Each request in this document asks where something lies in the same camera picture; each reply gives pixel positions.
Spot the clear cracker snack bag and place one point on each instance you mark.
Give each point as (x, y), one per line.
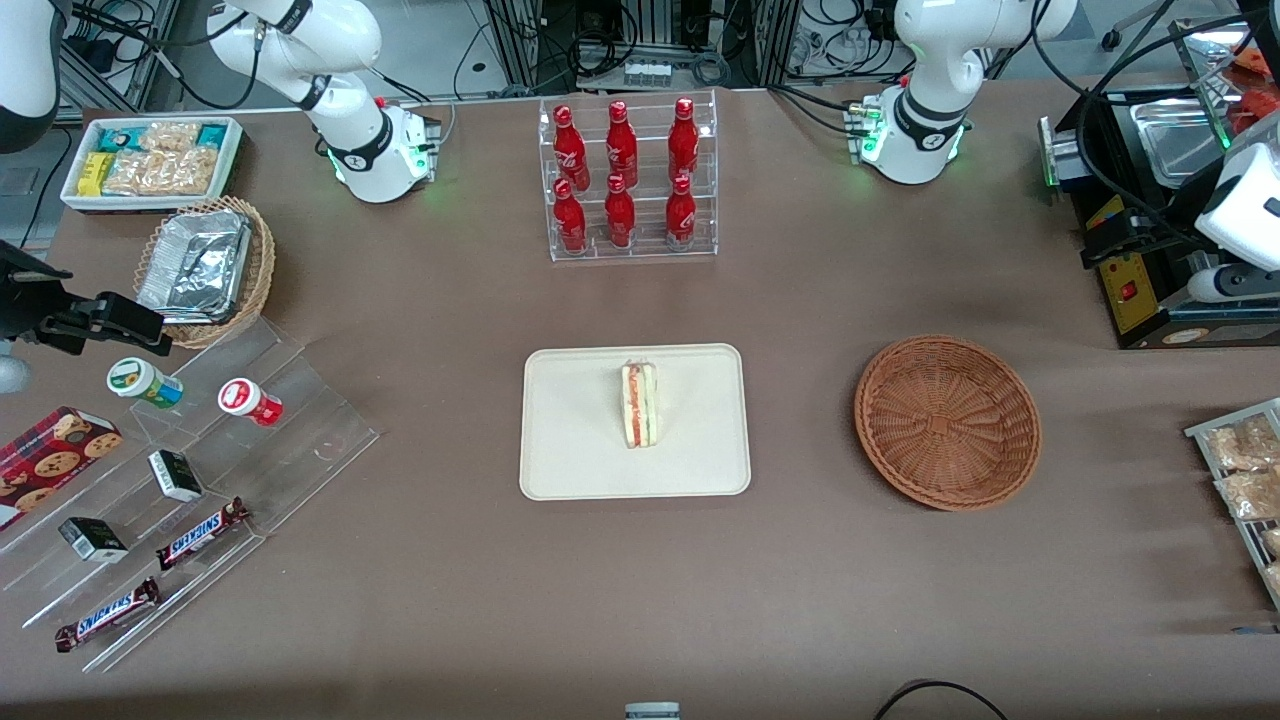
(1240, 445)
(1250, 495)

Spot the triangular sandwich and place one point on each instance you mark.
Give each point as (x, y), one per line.
(640, 405)

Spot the black food warmer machine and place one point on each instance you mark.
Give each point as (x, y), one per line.
(1160, 315)

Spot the steel food pan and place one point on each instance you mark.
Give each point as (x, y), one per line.
(1175, 140)

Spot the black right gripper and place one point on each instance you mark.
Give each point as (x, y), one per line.
(22, 298)

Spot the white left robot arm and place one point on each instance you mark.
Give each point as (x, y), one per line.
(930, 60)

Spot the small grey device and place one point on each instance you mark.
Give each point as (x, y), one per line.
(652, 712)

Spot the aluminium foil tray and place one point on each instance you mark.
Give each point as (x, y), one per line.
(195, 265)

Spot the green lid snack cup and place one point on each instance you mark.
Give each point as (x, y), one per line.
(135, 378)

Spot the cream rectangular tray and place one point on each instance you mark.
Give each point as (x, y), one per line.
(575, 430)

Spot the white plastic snack bin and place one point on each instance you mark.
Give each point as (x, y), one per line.
(232, 165)

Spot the red cola bottle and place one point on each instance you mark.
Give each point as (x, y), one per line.
(620, 218)
(681, 215)
(684, 140)
(570, 222)
(571, 150)
(622, 145)

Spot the tray of packaged snacks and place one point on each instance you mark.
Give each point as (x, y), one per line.
(1250, 540)

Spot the teal snack packet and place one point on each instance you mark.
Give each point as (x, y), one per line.
(122, 137)
(212, 136)

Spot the round brown wicker basket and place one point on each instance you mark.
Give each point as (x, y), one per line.
(945, 425)

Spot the red chocolate cookie box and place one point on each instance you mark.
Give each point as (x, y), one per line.
(45, 462)

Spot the metal framed glass cover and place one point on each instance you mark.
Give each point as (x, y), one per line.
(1205, 65)

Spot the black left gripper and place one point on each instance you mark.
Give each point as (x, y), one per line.
(1146, 229)

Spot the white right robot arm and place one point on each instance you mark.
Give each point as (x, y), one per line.
(345, 45)

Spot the red lid snack cup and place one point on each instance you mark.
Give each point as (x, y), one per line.
(243, 399)

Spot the red sausage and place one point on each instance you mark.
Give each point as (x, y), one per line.
(1264, 105)

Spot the orange food piece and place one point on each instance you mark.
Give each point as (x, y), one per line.
(1255, 58)

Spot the clear acrylic bottle rack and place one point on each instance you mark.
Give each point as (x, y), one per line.
(650, 255)

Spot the clear acrylic step shelf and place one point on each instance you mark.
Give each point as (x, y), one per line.
(300, 440)

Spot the yellow snack packet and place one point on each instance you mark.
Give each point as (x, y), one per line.
(95, 173)

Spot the small black white box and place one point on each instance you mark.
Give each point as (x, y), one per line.
(175, 476)
(92, 540)

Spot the white power strip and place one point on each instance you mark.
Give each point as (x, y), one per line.
(647, 72)

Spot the brown snickers bar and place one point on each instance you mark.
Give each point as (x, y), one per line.
(105, 615)
(200, 533)

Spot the tan wicker basket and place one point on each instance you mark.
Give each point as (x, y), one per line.
(262, 265)

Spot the clear peanut snack bag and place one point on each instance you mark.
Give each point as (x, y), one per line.
(190, 170)
(132, 172)
(170, 136)

